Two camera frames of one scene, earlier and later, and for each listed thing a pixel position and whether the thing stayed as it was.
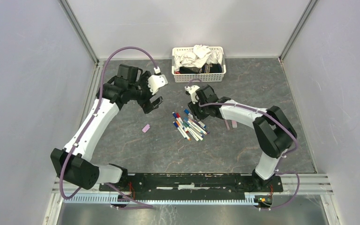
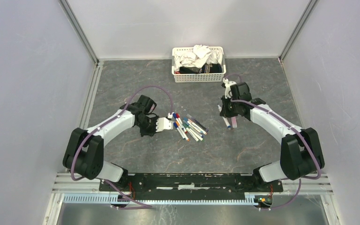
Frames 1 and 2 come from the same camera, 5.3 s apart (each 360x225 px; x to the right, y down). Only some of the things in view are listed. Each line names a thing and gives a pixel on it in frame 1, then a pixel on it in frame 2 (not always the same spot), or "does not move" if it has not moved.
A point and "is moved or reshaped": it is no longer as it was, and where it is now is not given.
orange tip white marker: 183,130 does not move
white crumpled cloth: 200,56 does not move
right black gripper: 194,108 → 226,112
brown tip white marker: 197,126 does not move
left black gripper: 147,105 → 152,132
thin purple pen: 227,124 → 197,122
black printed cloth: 206,69 does not move
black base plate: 191,185 does not move
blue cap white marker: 187,112 is moved or reshaped
